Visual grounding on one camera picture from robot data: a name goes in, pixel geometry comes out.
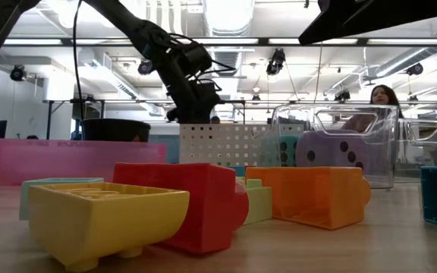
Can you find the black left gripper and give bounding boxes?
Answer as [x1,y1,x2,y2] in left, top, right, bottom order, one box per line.
[165,77,225,124]

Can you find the black round bucket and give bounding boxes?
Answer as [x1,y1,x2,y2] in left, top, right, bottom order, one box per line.
[80,118,152,143]

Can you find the teal foam die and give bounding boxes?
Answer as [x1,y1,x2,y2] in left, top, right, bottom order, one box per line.
[259,134,300,168]

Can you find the red stepped toy block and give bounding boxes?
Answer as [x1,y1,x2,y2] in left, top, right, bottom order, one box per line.
[112,162,250,254]

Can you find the light green small brick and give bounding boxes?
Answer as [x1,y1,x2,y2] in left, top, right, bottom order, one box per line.
[236,177,274,225]

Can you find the purple foam die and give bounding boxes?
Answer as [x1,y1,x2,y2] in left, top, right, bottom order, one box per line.
[295,130,375,179]

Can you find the orange wide toy block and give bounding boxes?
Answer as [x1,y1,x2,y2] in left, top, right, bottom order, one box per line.
[245,165,373,231]

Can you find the yellow-orange toy brick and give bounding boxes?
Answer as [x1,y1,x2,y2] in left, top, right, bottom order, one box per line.
[27,181,190,273]

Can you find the white perforated basket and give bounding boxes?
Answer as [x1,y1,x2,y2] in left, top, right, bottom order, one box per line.
[178,123,280,168]

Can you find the black overhead rig beam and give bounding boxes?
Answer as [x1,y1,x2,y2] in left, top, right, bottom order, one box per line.
[2,36,437,48]

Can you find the pink translucent plastic tray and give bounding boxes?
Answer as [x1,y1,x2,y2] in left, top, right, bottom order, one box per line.
[0,138,168,187]

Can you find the pale teal small brick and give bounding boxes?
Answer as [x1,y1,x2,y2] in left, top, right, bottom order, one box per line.
[18,177,105,221]

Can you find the clear plastic bin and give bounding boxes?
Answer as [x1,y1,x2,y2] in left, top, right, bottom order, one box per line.
[395,118,437,184]
[269,103,401,190]

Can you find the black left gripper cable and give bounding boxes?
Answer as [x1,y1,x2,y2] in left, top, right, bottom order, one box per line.
[165,32,238,94]

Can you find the black background frame table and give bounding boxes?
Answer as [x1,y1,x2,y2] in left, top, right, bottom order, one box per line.
[42,98,437,140]

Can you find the silver ceiling duct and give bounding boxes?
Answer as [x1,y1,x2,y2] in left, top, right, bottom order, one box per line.
[202,0,256,37]
[362,22,437,80]

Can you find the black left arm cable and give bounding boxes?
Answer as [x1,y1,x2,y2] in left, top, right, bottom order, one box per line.
[72,0,86,119]

